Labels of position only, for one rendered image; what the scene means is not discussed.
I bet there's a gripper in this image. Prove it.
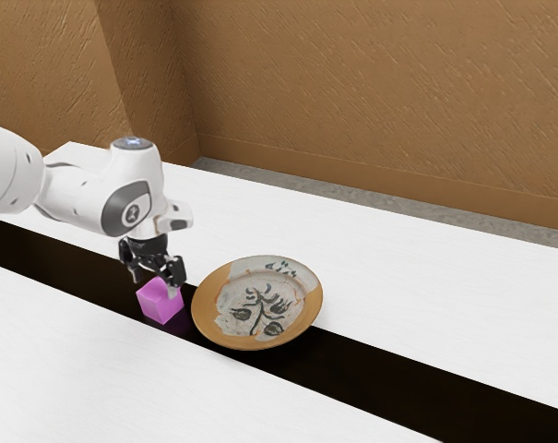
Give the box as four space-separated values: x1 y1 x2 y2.
117 233 188 301

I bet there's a brown plate with floral print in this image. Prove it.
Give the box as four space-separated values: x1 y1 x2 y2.
190 254 325 352

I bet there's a pink cube block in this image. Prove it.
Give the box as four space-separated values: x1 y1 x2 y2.
136 276 185 326

